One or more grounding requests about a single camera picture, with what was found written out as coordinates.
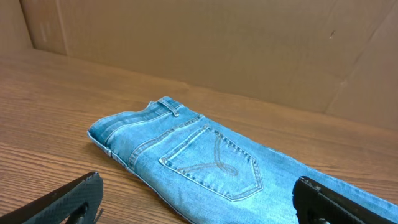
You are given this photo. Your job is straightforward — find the light blue denim jeans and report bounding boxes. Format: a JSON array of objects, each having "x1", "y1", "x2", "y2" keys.
[{"x1": 88, "y1": 97, "x2": 397, "y2": 223}]

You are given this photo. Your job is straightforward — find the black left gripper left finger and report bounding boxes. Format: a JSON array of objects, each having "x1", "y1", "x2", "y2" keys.
[{"x1": 1, "y1": 172, "x2": 103, "y2": 224}]

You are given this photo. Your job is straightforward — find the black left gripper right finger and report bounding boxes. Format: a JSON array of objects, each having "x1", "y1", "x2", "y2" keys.
[{"x1": 292, "y1": 176, "x2": 393, "y2": 224}]

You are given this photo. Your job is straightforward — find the brown cardboard back panel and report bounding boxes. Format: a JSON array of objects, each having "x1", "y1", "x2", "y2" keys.
[{"x1": 1, "y1": 0, "x2": 397, "y2": 129}]

